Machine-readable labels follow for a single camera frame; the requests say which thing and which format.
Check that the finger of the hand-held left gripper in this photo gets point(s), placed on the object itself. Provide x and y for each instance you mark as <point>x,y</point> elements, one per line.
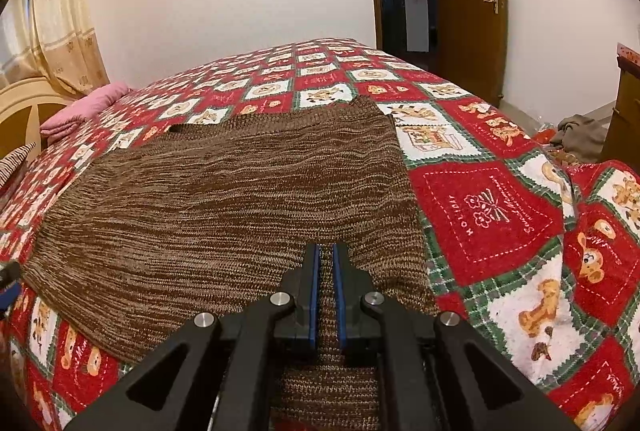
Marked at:
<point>7,296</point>

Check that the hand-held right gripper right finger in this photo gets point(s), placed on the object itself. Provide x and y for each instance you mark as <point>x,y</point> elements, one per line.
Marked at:
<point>343,296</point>

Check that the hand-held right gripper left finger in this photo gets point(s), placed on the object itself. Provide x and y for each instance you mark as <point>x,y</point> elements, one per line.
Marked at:
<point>313,296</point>

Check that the brown knitted sweater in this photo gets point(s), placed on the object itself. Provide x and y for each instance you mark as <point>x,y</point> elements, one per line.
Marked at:
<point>225,211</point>

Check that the striped pillow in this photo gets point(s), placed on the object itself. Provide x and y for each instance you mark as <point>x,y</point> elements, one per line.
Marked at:
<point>15,163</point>

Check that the red checkered printed bedspread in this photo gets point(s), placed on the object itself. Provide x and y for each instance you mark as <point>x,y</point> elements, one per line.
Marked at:
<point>490,206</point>

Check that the cream wooden bed headboard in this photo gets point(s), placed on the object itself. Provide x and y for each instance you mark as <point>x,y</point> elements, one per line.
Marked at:
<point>30,111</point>

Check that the pink folded blanket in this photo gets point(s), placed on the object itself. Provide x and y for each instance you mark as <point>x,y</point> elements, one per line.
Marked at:
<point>85,108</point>

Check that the red bag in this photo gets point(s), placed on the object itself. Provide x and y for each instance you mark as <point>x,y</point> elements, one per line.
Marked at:
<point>545,135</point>

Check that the beige sheer curtain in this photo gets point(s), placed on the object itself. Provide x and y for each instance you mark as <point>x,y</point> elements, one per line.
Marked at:
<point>17,21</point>

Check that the beige printed curtain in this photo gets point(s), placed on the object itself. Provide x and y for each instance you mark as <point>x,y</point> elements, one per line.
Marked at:
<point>70,21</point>

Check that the grey-brown cloth pile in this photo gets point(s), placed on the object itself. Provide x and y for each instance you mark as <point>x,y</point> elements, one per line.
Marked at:
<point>580,136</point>

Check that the brown wooden door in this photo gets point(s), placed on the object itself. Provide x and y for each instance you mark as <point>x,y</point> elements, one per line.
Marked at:
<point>472,11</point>

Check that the brown wooden cabinet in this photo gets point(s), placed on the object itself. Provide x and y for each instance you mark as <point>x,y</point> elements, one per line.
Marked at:
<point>627,111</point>

